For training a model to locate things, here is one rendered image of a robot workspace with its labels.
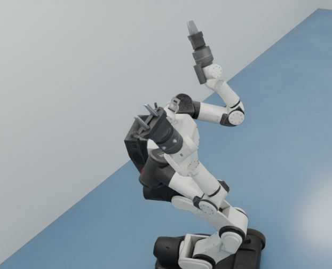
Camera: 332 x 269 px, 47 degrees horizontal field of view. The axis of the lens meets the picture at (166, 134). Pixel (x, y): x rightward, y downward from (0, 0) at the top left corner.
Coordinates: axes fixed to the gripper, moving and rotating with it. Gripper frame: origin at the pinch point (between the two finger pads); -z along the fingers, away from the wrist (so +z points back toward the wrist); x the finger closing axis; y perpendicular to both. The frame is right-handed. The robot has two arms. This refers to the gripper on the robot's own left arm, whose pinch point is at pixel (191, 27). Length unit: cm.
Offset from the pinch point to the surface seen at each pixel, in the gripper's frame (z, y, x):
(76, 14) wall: -37, 53, -107
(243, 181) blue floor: 132, -15, -101
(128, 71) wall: 17, 35, -146
